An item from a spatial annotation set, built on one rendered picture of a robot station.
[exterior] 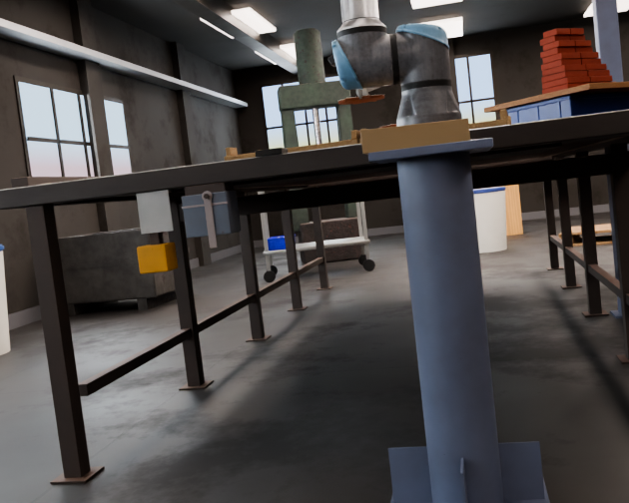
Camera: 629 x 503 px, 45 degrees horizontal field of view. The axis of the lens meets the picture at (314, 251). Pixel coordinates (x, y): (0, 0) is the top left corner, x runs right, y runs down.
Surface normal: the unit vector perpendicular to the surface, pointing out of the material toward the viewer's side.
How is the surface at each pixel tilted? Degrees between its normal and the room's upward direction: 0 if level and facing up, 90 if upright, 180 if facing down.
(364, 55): 91
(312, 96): 90
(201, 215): 90
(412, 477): 90
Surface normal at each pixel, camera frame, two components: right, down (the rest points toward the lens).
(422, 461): -0.19, 0.10
